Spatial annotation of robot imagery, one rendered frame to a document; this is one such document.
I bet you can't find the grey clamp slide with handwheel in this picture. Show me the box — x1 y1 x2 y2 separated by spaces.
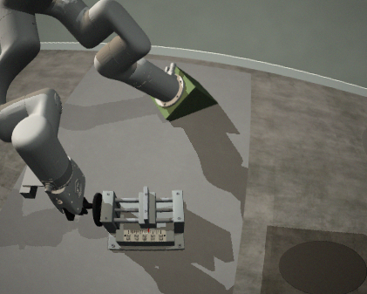
83 187 185 250

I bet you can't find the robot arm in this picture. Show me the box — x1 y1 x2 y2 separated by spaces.
0 0 185 199

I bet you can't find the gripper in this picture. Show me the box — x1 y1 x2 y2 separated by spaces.
47 156 89 221

